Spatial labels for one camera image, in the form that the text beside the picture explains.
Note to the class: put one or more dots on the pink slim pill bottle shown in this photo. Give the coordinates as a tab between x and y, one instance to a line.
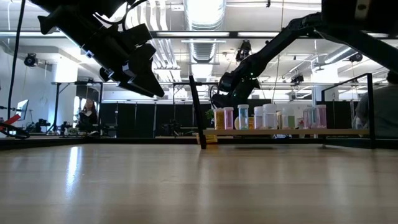
306	119
321	118
229	119

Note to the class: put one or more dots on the green potted plant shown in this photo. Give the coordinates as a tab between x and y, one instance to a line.
211	115

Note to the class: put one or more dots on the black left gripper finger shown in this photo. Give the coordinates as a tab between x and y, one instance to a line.
136	90
143	74

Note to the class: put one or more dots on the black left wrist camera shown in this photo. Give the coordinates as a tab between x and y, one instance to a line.
136	35

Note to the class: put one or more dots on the person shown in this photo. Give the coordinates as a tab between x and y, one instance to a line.
88	116
379	109

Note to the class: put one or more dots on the black ceiling spotlight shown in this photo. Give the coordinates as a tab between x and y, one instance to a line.
243	49
30	59
297	78
356	57

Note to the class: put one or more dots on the computer monitor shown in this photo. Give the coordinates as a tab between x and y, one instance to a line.
23	109

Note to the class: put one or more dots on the black partition panel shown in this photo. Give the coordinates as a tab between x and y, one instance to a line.
140	119
339	118

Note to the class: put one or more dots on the orange pill bottle white cap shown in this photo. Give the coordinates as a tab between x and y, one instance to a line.
236	124
219	119
211	139

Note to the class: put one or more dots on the red bar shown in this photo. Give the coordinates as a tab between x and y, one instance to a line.
12	120

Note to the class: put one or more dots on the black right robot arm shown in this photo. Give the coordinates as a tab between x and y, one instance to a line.
273	46

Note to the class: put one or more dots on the silver round ventilation duct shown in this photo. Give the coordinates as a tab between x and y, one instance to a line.
203	46

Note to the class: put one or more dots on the wooden shelf black metal frame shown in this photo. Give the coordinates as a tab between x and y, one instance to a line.
326	132

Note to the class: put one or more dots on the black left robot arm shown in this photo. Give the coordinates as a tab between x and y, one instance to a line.
77	9

